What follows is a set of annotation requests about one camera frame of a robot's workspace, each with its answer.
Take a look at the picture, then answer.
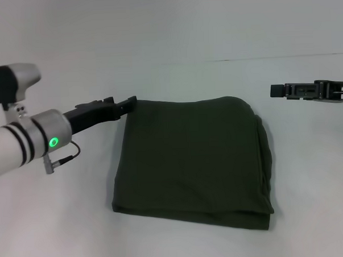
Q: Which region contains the left arm silver cable plug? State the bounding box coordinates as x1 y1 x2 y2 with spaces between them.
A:
42 152 67 176

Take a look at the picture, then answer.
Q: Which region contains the dark green t-shirt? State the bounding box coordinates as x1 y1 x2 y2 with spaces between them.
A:
106 93 277 238

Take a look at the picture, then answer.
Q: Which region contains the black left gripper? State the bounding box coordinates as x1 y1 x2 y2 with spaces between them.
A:
61 96 139 137

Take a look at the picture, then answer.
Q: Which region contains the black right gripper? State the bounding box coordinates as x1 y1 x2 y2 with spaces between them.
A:
269 78 343 106

